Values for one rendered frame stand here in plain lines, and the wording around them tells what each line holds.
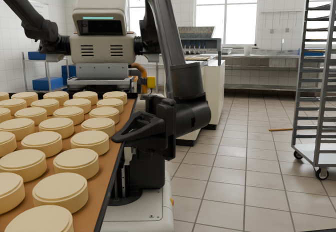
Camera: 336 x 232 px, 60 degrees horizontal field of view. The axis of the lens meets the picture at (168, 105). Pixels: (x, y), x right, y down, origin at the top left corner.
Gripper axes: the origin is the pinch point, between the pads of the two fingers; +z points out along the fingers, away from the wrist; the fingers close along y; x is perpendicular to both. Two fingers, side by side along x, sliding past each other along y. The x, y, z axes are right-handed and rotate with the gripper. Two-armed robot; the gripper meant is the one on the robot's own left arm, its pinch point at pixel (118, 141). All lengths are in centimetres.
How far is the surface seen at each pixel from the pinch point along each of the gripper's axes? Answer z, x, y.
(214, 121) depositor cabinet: -277, 170, 105
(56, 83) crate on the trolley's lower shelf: -250, 553, 107
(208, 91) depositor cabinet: -274, 180, 67
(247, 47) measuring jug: -517, 261, 29
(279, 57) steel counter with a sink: -528, 199, 45
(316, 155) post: -218, 29, 87
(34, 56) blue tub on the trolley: -213, 557, 48
